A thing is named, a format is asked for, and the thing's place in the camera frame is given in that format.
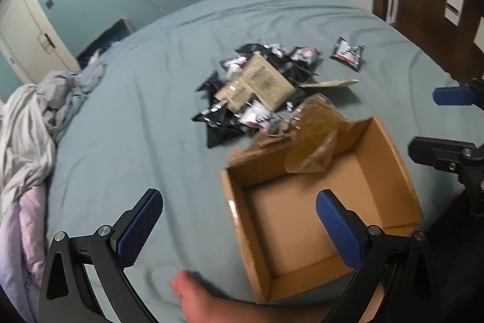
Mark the teal bed sheet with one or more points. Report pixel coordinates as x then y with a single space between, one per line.
151 118

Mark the crumpled grey duvet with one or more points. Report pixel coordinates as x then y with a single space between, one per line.
26 126

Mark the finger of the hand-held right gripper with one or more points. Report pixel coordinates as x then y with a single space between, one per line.
452 96
438 152

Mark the brown kraft paper bag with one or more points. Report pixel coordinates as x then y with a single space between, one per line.
261 81

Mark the pile of snack packets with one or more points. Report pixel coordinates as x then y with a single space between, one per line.
221 118

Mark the black white snack packet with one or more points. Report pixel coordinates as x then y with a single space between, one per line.
348 52

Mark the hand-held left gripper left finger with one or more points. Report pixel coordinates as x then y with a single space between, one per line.
139 230

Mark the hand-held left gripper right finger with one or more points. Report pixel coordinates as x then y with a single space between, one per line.
340 232

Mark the torn cardboard strip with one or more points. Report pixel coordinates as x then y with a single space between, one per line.
332 83

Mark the pink blanket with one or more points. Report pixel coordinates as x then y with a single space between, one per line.
22 232

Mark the white door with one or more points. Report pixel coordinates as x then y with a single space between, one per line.
22 31

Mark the crumpled clear plastic wrap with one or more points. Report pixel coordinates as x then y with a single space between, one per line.
314 133

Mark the dark blue box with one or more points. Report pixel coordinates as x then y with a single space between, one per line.
107 39

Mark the cardboard box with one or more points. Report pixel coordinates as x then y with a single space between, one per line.
287 221

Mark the person's foot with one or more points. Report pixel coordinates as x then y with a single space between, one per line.
204 300

